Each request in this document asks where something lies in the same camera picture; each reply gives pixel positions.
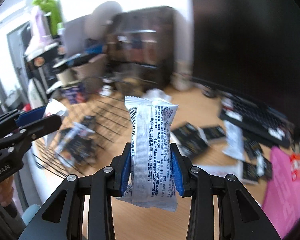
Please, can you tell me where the white barcode snack packet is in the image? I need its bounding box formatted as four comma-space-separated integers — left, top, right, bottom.
120, 96, 178, 212

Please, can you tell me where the black Face tissue pack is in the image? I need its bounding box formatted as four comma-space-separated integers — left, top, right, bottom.
55, 115, 96, 167

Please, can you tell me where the person's left hand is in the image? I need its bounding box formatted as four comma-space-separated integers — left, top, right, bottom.
0, 176, 14, 207

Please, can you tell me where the crumpled white tissue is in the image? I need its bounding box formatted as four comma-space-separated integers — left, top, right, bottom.
142, 88, 171, 102

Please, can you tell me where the black mechanical keyboard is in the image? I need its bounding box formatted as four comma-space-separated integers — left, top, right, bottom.
219, 95, 293, 148

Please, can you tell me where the small ceramic vase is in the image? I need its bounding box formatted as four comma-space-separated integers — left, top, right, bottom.
172, 61, 193, 91

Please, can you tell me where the pink desk mat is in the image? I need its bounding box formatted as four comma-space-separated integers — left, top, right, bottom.
262, 147, 300, 238

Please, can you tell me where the red cigarette box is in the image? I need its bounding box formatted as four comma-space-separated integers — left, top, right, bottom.
290, 153, 300, 181

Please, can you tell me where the dark drawer cabinet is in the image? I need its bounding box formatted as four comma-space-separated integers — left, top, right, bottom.
106, 6, 176, 89

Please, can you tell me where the black curved monitor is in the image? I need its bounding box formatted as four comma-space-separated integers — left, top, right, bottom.
193, 0, 300, 128

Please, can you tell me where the black wire basket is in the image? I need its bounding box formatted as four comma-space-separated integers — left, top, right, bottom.
33, 77, 143, 178

